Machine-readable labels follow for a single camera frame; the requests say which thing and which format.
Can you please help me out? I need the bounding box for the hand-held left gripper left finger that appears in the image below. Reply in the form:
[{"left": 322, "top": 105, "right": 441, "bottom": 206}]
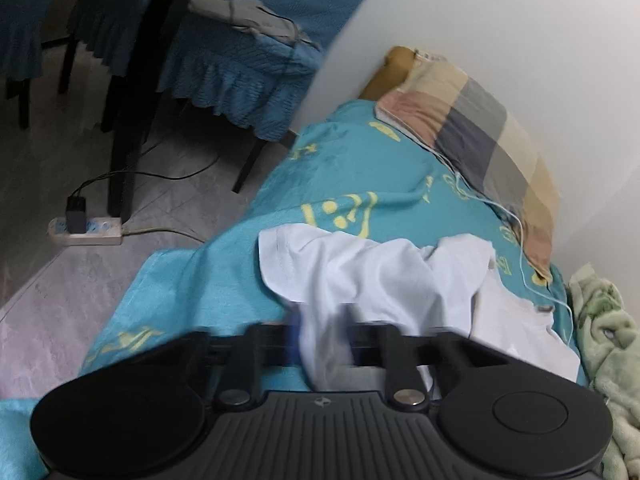
[{"left": 170, "top": 324, "right": 306, "bottom": 408}]

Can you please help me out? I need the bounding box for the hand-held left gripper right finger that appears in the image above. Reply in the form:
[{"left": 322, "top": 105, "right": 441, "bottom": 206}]
[{"left": 349, "top": 324, "right": 482, "bottom": 408}]

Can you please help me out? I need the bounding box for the white t-shirt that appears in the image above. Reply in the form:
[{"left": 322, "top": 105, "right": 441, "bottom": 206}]
[{"left": 257, "top": 225, "right": 581, "bottom": 393}]

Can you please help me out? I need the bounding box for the teal printed bed sheet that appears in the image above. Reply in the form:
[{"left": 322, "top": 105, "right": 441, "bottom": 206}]
[{"left": 0, "top": 100, "right": 591, "bottom": 480}]

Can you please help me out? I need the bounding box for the white power strip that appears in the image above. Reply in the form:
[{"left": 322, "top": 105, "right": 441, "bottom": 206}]
[{"left": 47, "top": 216, "right": 123, "bottom": 247}]

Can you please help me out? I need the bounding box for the green fleece blanket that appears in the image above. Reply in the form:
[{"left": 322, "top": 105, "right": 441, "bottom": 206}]
[{"left": 567, "top": 262, "right": 640, "bottom": 480}]

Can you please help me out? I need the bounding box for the black power adapter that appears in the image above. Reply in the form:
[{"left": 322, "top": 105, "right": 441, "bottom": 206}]
[{"left": 66, "top": 197, "right": 87, "bottom": 235}]

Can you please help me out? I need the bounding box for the plaid pillow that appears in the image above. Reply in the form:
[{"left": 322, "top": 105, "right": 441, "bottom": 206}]
[{"left": 375, "top": 50, "right": 561, "bottom": 281}]

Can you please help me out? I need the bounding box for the chair with blue cover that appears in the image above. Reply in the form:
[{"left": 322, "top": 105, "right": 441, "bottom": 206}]
[
  {"left": 159, "top": 0, "right": 398, "bottom": 195},
  {"left": 57, "top": 0, "right": 168, "bottom": 133},
  {"left": 0, "top": 0, "right": 57, "bottom": 130}
]

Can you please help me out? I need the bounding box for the black table leg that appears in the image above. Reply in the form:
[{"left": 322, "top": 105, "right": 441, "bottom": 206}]
[{"left": 107, "top": 0, "right": 207, "bottom": 222}]

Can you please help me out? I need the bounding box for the grey cloth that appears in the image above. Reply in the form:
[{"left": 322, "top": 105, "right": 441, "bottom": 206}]
[{"left": 189, "top": 0, "right": 323, "bottom": 52}]

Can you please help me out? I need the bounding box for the white charging cable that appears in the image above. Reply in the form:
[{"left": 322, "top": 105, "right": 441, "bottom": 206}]
[{"left": 427, "top": 142, "right": 573, "bottom": 346}]

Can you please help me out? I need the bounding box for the black floor cable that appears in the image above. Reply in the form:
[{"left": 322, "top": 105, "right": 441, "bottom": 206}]
[{"left": 70, "top": 152, "right": 221, "bottom": 202}]

